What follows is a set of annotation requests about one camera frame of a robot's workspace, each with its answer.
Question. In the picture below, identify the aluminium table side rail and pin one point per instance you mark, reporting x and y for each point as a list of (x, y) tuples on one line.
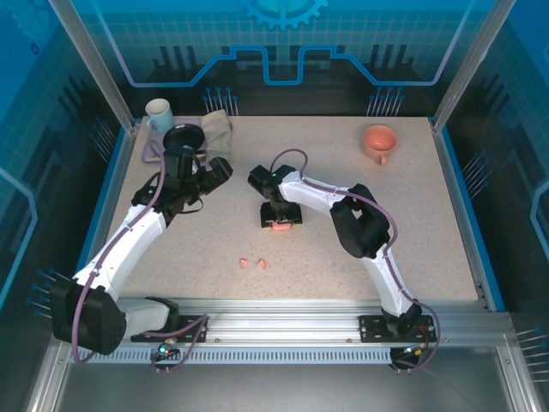
[(454, 193), (108, 214)]

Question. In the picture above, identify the grey folded cloth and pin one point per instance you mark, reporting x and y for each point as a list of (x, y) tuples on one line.
[(216, 133)]

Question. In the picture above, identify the aluminium frame post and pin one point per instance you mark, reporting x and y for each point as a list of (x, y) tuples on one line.
[(465, 64), (98, 64)]

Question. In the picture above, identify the lavender serving tray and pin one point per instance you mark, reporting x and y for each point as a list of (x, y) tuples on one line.
[(153, 148)]

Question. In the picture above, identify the small green-lit adapter board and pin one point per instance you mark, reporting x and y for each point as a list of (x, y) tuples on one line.
[(414, 351), (165, 349)]

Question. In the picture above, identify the small orange earbud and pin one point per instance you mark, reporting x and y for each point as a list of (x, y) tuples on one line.
[(261, 264), (243, 263)]

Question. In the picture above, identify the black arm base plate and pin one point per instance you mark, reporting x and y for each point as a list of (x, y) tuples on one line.
[(188, 320), (371, 328)]

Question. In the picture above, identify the black round plate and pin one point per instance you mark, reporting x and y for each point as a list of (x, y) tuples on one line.
[(184, 134)]

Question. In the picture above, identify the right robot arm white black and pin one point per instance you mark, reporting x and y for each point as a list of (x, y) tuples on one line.
[(309, 193)]

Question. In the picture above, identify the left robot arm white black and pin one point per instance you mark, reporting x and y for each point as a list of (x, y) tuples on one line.
[(128, 244)]

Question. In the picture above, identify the aluminium front rail beam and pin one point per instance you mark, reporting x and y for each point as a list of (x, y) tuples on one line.
[(279, 317)]

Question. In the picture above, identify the orange cup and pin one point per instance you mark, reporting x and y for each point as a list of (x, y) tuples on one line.
[(379, 149)]

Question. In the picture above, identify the light blue mug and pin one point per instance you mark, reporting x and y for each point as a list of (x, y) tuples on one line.
[(165, 122)]

